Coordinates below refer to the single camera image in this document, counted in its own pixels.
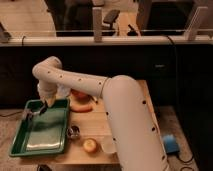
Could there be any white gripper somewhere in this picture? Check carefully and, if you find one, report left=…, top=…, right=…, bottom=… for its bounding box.
left=37, top=81, right=57, bottom=115

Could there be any dark dish brush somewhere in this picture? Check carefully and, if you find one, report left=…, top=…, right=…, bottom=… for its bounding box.
left=22, top=109, right=40, bottom=120

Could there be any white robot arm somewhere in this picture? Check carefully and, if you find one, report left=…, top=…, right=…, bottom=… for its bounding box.
left=32, top=56, right=170, bottom=171

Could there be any green plastic tray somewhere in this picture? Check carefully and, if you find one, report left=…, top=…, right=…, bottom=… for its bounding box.
left=9, top=99, right=70, bottom=157

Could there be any small metal cup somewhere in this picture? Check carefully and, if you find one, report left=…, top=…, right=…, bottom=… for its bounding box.
left=67, top=126, right=80, bottom=140

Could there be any wooden table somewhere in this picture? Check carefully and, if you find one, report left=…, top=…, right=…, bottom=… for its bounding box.
left=20, top=80, right=159, bottom=166

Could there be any yellow apple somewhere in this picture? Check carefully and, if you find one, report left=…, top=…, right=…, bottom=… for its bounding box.
left=83, top=138, right=98, bottom=153

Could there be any clear plastic cup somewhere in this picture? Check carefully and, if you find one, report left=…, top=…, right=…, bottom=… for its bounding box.
left=101, top=136, right=116, bottom=154

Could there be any black office chair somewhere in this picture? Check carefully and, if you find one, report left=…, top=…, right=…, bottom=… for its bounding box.
left=103, top=10, right=120, bottom=29

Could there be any blue box on floor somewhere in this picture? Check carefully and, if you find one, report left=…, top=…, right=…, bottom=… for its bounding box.
left=163, top=135, right=180, bottom=154

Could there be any white partition rail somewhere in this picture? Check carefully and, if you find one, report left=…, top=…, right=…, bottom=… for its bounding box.
left=0, top=35, right=213, bottom=47

